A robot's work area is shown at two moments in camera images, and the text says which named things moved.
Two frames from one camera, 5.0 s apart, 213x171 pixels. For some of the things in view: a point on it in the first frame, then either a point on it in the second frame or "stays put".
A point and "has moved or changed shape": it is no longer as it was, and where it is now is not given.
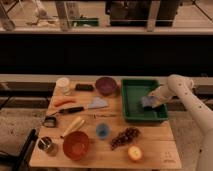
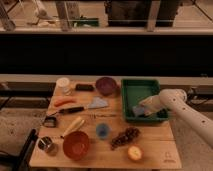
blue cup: x=102 y=130 stays put
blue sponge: x=147 y=101 has moved or changed shape
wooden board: x=82 y=127 stays put
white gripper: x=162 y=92 → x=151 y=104
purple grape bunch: x=127 y=136 stays put
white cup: x=62 y=85 stays put
